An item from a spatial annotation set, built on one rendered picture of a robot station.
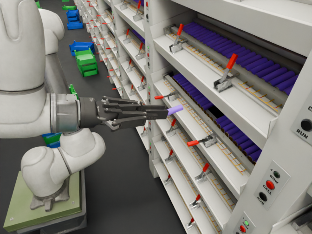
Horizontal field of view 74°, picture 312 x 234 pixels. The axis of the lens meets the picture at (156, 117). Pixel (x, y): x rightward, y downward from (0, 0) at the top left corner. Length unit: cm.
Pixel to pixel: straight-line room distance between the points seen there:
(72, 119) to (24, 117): 9
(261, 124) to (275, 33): 17
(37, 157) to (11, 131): 58
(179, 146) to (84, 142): 47
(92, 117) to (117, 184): 103
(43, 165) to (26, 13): 76
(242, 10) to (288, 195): 35
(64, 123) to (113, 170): 111
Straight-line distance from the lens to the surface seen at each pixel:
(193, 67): 64
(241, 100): 51
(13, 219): 126
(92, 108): 49
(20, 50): 41
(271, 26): 41
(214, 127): 68
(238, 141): 65
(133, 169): 154
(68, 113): 48
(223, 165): 63
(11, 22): 40
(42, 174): 107
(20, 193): 134
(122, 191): 145
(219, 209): 78
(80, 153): 108
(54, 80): 100
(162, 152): 116
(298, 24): 37
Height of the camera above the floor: 123
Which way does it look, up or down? 39 degrees down
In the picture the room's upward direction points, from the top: straight up
